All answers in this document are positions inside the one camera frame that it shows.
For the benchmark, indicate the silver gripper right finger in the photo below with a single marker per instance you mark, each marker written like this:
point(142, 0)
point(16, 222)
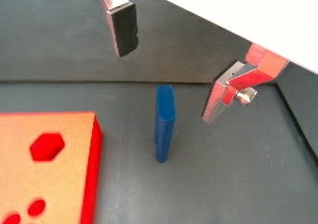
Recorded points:
point(237, 81)

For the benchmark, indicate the blue two-pronged peg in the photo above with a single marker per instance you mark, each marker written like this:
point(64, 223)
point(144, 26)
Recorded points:
point(164, 120)

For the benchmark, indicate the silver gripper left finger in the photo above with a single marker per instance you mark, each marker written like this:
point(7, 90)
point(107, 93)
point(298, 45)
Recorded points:
point(120, 15)

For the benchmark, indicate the red shape-sorting board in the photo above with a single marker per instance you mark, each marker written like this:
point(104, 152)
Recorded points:
point(49, 153)

